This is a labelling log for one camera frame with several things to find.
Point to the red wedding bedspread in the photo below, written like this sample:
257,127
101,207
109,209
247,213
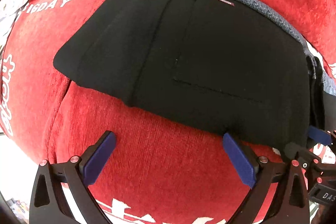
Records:
160,171

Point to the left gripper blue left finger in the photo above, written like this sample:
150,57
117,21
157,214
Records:
95,157

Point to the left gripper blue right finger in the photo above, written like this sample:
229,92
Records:
242,158

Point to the black pants with blue trim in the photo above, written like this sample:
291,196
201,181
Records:
221,66

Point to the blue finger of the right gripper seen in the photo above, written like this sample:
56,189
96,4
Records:
319,136

